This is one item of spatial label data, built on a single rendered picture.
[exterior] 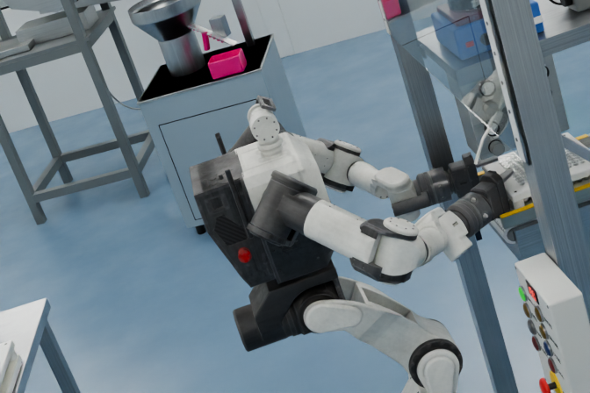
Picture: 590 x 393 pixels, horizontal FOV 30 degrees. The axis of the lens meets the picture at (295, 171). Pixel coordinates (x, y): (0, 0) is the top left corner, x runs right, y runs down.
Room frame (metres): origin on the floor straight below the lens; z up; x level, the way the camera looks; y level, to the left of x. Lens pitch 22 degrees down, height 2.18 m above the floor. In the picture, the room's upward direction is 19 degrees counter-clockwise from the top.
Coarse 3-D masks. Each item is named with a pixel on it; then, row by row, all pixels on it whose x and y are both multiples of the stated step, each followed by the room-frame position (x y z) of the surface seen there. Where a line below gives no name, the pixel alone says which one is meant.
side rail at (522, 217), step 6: (576, 192) 2.36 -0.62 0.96; (582, 192) 2.36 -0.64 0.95; (588, 192) 2.36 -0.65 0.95; (576, 198) 2.36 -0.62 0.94; (582, 198) 2.36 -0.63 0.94; (588, 198) 2.36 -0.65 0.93; (528, 210) 2.35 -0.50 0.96; (534, 210) 2.36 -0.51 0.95; (510, 216) 2.35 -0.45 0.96; (516, 216) 2.35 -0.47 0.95; (522, 216) 2.35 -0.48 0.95; (528, 216) 2.35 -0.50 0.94; (534, 216) 2.35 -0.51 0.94; (504, 222) 2.35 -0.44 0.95; (510, 222) 2.35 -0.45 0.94; (516, 222) 2.35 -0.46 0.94; (522, 222) 2.35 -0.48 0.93; (504, 228) 2.35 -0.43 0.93
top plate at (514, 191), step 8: (568, 136) 2.60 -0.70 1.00; (512, 152) 2.62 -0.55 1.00; (568, 152) 2.51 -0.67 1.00; (504, 160) 2.59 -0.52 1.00; (512, 160) 2.57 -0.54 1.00; (488, 168) 2.57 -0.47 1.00; (496, 168) 2.55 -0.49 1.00; (504, 168) 2.54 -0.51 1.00; (576, 168) 2.40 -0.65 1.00; (584, 168) 2.39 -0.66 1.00; (512, 176) 2.48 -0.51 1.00; (576, 176) 2.38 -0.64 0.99; (584, 176) 2.38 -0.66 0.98; (504, 184) 2.45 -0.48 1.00; (512, 184) 2.43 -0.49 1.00; (528, 184) 2.41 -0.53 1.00; (512, 192) 2.39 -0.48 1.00; (520, 192) 2.38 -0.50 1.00; (528, 192) 2.38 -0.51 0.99; (512, 200) 2.38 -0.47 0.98; (520, 200) 2.38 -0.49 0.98
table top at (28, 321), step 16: (32, 304) 2.97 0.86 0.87; (48, 304) 2.98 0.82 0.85; (0, 320) 2.94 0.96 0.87; (16, 320) 2.91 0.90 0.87; (32, 320) 2.87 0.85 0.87; (0, 336) 2.84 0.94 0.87; (16, 336) 2.80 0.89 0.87; (32, 336) 2.77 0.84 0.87; (16, 352) 2.71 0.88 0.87; (32, 352) 2.71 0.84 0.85; (16, 384) 2.53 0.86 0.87
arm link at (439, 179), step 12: (468, 156) 2.55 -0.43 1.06; (432, 168) 2.58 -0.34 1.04; (456, 168) 2.54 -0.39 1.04; (468, 168) 2.53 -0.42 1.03; (432, 180) 2.54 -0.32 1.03; (444, 180) 2.53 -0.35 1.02; (456, 180) 2.54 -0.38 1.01; (468, 180) 2.54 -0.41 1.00; (444, 192) 2.52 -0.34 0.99; (456, 192) 2.54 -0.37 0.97; (468, 192) 2.54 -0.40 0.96
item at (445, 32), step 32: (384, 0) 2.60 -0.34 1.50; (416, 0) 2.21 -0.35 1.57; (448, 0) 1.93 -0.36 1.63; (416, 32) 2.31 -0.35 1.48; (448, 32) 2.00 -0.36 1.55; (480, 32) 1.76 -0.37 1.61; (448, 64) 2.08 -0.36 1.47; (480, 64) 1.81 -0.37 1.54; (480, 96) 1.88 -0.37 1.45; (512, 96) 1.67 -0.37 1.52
